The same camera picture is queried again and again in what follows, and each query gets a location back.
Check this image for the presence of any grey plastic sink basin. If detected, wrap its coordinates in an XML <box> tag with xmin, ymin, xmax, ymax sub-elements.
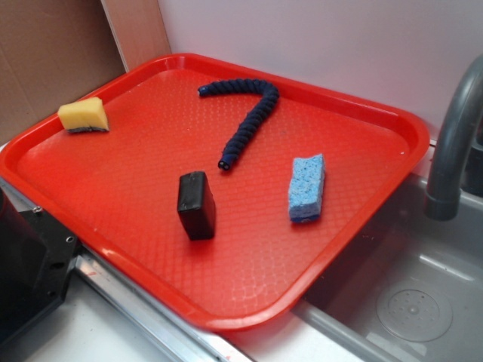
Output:
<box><xmin>294</xmin><ymin>175</ymin><xmax>482</xmax><ymax>361</ymax></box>

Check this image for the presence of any brown cardboard panel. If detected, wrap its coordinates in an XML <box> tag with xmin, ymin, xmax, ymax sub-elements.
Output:
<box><xmin>1</xmin><ymin>1</ymin><xmax>125</xmax><ymax>143</ymax></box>

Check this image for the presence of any black box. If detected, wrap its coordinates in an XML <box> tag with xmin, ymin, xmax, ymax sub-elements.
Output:
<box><xmin>177</xmin><ymin>171</ymin><xmax>216</xmax><ymax>241</ymax></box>

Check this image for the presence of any yellow sponge with grey pad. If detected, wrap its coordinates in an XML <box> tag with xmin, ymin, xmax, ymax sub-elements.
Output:
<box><xmin>57</xmin><ymin>97</ymin><xmax>109</xmax><ymax>133</ymax></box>

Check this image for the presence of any dark blue twisted rope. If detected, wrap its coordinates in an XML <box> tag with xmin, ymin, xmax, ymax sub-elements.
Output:
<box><xmin>197</xmin><ymin>77</ymin><xmax>281</xmax><ymax>173</ymax></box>

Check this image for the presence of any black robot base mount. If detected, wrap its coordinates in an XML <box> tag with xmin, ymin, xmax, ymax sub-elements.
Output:
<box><xmin>1</xmin><ymin>192</ymin><xmax>79</xmax><ymax>346</ymax></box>

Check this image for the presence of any silver metal rail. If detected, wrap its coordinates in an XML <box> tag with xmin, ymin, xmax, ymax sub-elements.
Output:
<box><xmin>75</xmin><ymin>248</ymin><xmax>250</xmax><ymax>361</ymax></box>

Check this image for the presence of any blue sponge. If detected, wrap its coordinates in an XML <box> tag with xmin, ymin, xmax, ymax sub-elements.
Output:
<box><xmin>288</xmin><ymin>154</ymin><xmax>325</xmax><ymax>223</ymax></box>

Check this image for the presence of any grey toy faucet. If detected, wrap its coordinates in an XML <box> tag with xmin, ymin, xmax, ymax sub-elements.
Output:
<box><xmin>423</xmin><ymin>56</ymin><xmax>482</xmax><ymax>221</ymax></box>

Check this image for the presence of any red plastic tray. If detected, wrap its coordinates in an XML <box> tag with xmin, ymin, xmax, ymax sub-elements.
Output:
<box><xmin>1</xmin><ymin>54</ymin><xmax>429</xmax><ymax>332</ymax></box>

